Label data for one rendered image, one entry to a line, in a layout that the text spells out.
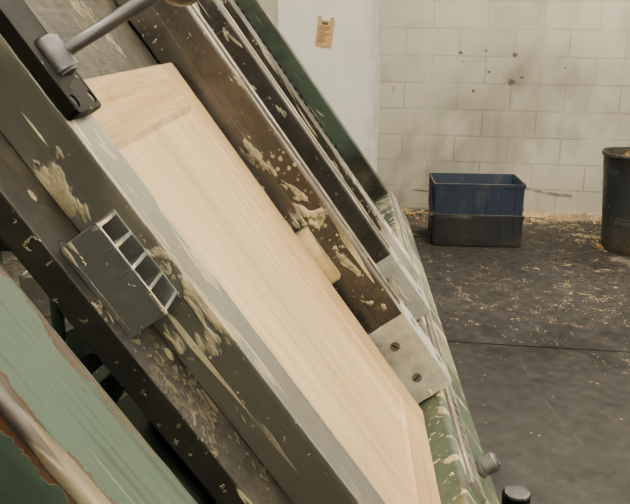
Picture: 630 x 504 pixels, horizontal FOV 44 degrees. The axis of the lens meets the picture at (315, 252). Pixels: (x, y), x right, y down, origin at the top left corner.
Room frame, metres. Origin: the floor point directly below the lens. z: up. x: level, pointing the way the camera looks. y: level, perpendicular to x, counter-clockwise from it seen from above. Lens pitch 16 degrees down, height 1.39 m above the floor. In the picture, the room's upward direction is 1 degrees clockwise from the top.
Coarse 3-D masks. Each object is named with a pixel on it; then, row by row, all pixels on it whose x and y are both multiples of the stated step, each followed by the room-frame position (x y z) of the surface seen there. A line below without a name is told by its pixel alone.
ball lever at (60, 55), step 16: (144, 0) 0.55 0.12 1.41; (176, 0) 0.56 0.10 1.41; (192, 0) 0.56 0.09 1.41; (112, 16) 0.54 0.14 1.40; (128, 16) 0.55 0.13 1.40; (80, 32) 0.53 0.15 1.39; (96, 32) 0.53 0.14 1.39; (48, 48) 0.51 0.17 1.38; (64, 48) 0.52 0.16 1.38; (80, 48) 0.53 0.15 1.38; (64, 64) 0.51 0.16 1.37
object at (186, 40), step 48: (192, 48) 1.00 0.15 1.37; (240, 96) 1.00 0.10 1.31; (240, 144) 1.00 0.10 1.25; (288, 144) 1.04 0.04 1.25; (288, 192) 1.00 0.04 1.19; (336, 240) 1.00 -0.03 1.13; (336, 288) 1.00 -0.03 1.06; (384, 288) 0.99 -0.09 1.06; (384, 336) 0.99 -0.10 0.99; (432, 384) 0.99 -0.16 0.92
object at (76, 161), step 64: (0, 64) 0.50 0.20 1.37; (0, 128) 0.50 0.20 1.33; (64, 128) 0.50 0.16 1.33; (64, 192) 0.50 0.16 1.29; (128, 192) 0.51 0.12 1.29; (192, 256) 0.53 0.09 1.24; (192, 320) 0.50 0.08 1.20; (256, 384) 0.49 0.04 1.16; (256, 448) 0.49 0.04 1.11; (320, 448) 0.50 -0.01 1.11
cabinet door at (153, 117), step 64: (128, 128) 0.67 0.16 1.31; (192, 128) 0.88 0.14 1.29; (192, 192) 0.72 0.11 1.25; (256, 192) 0.94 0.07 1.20; (256, 256) 0.77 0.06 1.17; (256, 320) 0.64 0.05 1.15; (320, 320) 0.82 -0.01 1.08; (320, 384) 0.67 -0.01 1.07; (384, 384) 0.89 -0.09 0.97; (384, 448) 0.72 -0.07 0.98
